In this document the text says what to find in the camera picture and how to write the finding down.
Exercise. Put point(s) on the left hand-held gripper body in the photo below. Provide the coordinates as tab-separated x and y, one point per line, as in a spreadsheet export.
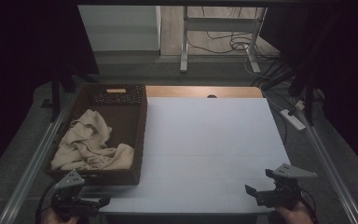
68	194

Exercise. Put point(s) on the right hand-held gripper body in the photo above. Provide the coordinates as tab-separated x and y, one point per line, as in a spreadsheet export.
287	186

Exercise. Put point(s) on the beige cloth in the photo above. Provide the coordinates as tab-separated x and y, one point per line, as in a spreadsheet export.
84	146

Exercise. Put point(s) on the brown woven basket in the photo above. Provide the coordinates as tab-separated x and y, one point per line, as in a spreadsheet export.
127	124

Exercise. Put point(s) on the person's left hand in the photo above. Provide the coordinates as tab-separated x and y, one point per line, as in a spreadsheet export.
56	219

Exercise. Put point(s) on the person's right hand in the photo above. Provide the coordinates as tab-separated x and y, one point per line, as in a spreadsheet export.
295	216

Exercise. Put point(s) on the white power strip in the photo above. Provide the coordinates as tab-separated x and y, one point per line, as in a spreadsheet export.
293	120

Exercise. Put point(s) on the white table mat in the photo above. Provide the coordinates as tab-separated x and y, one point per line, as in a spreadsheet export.
205	140

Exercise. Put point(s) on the black metal stand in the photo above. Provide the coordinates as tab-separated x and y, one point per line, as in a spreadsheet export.
56	93
309	102

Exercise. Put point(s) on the black curtain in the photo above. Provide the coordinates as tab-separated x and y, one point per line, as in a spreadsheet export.
348	77
21	62

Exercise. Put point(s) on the white cabinet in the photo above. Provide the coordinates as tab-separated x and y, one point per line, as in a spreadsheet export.
121	28

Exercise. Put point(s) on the aluminium rail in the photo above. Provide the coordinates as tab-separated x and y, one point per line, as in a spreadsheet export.
34	161
329	168

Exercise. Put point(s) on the white desk frame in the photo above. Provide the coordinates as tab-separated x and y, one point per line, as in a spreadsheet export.
185	46

